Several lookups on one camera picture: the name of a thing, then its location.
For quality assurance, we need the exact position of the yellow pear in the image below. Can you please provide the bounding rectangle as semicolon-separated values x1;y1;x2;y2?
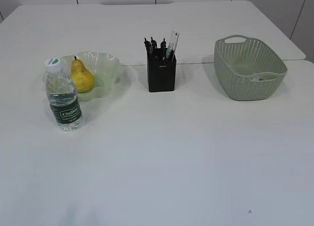
71;56;95;93

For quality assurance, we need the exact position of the green woven plastic basket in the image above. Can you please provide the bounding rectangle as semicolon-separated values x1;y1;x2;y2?
214;35;288;101

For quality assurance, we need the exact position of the clear water bottle green label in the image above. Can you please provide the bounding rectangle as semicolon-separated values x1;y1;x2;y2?
45;58;83;131

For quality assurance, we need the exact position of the green utility knife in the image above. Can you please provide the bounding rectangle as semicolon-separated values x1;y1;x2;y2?
165;46;174;61

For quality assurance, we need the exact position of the clear plastic ruler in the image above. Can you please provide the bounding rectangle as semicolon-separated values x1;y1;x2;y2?
168;30;180;59

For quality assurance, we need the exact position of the black pen front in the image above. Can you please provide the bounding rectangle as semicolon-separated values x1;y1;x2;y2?
160;39;167;61

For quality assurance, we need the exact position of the black square pen holder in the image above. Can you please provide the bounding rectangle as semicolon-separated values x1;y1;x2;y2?
147;56;177;92

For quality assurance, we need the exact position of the yellow waste paper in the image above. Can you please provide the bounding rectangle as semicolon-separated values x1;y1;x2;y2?
250;75;276;82

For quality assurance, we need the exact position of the black pen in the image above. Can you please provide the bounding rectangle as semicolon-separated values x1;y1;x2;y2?
144;38;152;57
160;39;167;61
151;37;157;56

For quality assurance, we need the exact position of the pale green wavy plate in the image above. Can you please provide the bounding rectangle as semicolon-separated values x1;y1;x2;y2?
43;50;123;102

